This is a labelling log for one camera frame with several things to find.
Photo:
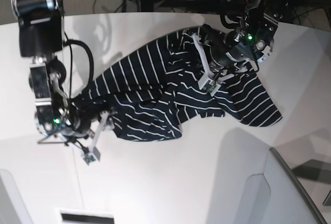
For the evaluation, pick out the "navy white striped t-shirt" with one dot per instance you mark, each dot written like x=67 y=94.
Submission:
x=155 y=89

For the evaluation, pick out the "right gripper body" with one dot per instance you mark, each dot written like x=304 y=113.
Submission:
x=81 y=120

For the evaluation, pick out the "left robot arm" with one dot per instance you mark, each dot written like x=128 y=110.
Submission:
x=252 y=25

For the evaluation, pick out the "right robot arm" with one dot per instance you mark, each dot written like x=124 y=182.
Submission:
x=41 y=37

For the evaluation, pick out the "grey monitor edge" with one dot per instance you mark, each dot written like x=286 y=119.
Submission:
x=299 y=187

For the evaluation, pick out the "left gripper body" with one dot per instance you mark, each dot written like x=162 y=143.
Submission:
x=226 y=51

